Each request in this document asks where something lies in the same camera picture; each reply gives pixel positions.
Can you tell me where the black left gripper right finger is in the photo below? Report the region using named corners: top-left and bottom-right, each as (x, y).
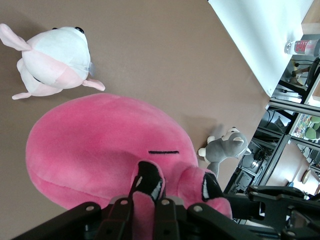
top-left (153, 197), bottom-right (181, 240)

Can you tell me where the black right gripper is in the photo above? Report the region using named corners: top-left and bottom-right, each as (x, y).
top-left (224, 184), bottom-right (320, 240)

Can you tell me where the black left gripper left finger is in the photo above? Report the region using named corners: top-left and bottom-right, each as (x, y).
top-left (97, 174), bottom-right (141, 240)

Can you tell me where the round hot pink plush toy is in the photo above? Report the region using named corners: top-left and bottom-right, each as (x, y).
top-left (25, 92), bottom-right (233, 240)

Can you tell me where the grey white husky plush toy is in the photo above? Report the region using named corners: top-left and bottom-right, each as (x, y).
top-left (198, 126), bottom-right (252, 179)

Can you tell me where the green chair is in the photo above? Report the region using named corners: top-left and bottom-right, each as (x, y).
top-left (303, 119), bottom-right (320, 142)

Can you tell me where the black office chair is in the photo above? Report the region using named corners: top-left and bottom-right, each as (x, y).
top-left (287, 56), bottom-right (320, 104)

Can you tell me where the brown table cover sheet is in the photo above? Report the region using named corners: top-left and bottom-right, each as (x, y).
top-left (0, 0), bottom-right (272, 240)

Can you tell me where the clear bottle with red label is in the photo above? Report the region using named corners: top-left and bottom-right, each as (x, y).
top-left (285, 39), bottom-right (320, 56)

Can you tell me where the pale pink white plush puppy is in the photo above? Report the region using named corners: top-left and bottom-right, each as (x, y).
top-left (0, 22), bottom-right (106, 101)

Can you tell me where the white board panel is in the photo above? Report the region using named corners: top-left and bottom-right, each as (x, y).
top-left (208, 0), bottom-right (315, 99)

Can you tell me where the light wooden desk top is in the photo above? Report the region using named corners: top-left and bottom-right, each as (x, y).
top-left (300, 0), bottom-right (320, 35)

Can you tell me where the black metal shelving frame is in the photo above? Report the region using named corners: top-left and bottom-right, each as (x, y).
top-left (223, 96), bottom-right (320, 195)

